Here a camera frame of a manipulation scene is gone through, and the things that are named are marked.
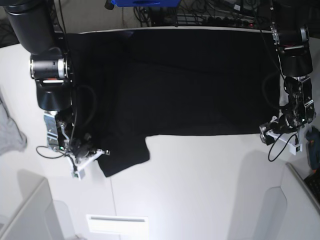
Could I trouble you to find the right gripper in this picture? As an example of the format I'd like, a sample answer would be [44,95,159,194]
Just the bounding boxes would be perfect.
[66,133,110,172]

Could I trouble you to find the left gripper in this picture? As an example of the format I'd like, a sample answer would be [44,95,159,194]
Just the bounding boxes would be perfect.
[259,114,304,146]

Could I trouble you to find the black T-shirt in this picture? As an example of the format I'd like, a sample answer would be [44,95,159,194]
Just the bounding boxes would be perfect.
[67,29,280,177]

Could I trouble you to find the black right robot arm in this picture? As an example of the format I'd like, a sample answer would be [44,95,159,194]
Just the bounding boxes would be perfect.
[0,0,110,179]

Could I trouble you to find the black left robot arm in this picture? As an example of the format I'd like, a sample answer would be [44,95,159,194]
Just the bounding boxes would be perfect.
[259,22,316,145]

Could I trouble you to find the blue glue gun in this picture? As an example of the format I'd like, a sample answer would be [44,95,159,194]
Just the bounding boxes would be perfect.
[305,126,320,171]

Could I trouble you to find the black keyboard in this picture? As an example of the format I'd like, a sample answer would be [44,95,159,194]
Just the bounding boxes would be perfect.
[304,169,320,203]

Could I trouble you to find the grey cloth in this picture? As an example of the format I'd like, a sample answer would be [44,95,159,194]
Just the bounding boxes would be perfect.
[0,92,28,156]

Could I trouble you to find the black power strip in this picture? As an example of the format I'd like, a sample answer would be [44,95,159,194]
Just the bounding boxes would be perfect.
[202,16,255,29]

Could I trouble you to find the blue box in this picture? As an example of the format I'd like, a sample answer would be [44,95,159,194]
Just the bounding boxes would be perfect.
[111,0,180,8]

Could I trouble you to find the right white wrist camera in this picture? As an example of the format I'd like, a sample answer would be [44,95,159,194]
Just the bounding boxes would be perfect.
[71,169,86,181]

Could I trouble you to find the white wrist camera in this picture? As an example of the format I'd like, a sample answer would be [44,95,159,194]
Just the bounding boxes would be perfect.
[71,169,86,181]
[288,143,303,156]

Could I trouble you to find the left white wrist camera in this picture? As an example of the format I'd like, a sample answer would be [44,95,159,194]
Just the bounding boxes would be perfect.
[288,143,303,156]

